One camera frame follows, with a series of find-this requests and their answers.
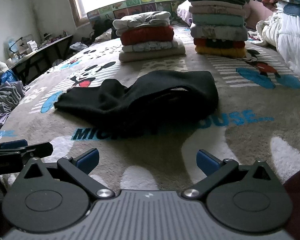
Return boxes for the desk lamp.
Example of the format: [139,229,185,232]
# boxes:
[8,37,25,55]

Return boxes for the person's maroon clothing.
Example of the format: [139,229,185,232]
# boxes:
[282,166,300,240]

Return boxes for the white purple pillow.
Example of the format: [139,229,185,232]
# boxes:
[176,0,193,27]

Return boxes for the pinkish cream printed folded garment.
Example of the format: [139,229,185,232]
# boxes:
[191,5,247,18]

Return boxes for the yellow folded sweater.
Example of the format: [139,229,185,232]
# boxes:
[195,45,247,58]

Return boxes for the pale blue printed folded garment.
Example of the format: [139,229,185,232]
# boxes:
[122,40,180,53]

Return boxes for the red folded sweater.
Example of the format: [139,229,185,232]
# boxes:
[120,26,175,45]

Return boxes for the red and black folded garment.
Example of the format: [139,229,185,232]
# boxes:
[194,37,246,49]

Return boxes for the printed cartoon blanket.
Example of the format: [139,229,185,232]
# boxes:
[0,25,300,240]

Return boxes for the crumpled grey cloth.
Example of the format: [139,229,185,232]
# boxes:
[70,42,88,52]

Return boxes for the colourful tiled foam mat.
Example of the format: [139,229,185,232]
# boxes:
[86,0,188,27]

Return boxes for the white quilt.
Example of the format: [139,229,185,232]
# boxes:
[256,0,300,82]

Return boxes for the beige folded garment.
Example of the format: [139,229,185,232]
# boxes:
[119,39,186,63]

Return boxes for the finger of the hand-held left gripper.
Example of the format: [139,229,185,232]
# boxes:
[0,142,53,174]
[0,139,28,154]

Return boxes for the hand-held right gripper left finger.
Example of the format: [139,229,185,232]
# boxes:
[20,148,115,199]

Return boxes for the white folded garment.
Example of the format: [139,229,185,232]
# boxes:
[112,11,171,27]

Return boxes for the black desk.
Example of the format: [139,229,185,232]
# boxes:
[10,34,74,85]

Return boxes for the blue plastic bag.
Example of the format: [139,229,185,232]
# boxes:
[0,69,19,85]

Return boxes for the dark crumpled clothes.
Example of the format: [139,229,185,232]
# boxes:
[91,19,113,40]

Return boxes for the pile of grey clothes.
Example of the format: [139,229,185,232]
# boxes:
[0,80,26,140]

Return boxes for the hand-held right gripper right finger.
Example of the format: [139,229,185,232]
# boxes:
[181,149,278,200]

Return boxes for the grey printed folded garment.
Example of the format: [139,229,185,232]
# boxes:
[190,24,248,42]

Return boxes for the pink pillow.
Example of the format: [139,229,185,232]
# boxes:
[245,0,273,30]

